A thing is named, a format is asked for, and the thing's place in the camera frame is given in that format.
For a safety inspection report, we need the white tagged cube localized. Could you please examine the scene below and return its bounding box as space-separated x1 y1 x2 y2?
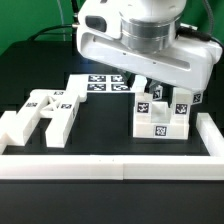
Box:
192 93 203 105
153 85 163 100

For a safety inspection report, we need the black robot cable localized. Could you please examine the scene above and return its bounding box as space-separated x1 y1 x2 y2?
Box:
27 0 88 42

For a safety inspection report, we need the white chair side bar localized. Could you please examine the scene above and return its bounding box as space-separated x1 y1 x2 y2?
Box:
0 111 16 155

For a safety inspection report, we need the white chair back part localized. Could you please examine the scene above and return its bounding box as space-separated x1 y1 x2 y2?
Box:
8 90 87 148

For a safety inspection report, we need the white chair seat part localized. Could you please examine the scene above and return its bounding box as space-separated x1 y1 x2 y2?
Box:
133 101 189 140

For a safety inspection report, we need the white tagged cube near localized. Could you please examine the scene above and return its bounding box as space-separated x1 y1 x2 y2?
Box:
153 85 163 100

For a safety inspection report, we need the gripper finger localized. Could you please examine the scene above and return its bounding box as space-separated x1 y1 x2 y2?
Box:
146 80 161 94
120 70 135 88

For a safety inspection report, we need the white base tag plate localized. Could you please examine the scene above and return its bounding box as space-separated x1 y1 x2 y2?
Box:
66 74 131 93

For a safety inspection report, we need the grey thin cable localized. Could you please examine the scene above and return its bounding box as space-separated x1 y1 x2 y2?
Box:
56 0 66 42

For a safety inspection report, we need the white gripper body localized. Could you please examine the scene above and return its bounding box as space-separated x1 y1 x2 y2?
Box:
77 1 223 92

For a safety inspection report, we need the white U-shaped fence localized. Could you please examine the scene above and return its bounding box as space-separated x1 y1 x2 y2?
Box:
0 113 224 180

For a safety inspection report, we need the white tagged cube far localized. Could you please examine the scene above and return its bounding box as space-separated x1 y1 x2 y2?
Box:
192 93 203 105

